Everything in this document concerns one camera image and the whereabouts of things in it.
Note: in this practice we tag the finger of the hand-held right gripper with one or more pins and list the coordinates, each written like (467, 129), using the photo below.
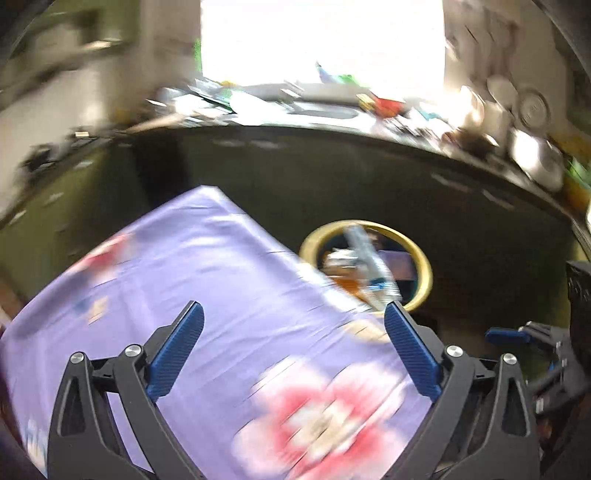
(505, 336)

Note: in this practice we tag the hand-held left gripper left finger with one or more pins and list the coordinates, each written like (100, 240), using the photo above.
(178, 355)

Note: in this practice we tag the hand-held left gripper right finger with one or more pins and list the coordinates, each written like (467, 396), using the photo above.
(411, 355)

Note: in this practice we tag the clear plastic water bottle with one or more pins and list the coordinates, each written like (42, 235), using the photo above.
(371, 263)

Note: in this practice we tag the red and white milk carton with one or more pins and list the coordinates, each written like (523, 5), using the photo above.
(341, 263)

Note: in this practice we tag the yellow rimmed trash bin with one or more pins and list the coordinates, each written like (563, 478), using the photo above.
(314, 244)

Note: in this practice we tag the purple floral tablecloth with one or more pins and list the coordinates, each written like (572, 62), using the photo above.
(207, 286)

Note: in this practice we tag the blue cardboard box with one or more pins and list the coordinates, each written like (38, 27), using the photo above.
(399, 265)

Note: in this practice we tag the white rice cooker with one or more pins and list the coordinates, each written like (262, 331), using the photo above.
(538, 159)

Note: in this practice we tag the green lower cabinets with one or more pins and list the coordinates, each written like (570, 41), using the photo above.
(60, 207)

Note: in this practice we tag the dark sink counter cabinets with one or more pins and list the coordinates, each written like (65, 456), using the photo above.
(323, 175)

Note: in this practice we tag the round metal strainer lid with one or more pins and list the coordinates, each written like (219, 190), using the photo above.
(532, 106)

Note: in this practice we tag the white kettle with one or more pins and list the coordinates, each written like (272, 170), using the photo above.
(473, 108)

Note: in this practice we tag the round white lid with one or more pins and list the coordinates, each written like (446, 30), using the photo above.
(503, 90)

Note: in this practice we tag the red plastic container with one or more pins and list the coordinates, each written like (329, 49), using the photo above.
(385, 105)

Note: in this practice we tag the steel kitchen sink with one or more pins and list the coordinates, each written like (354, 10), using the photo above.
(323, 110)

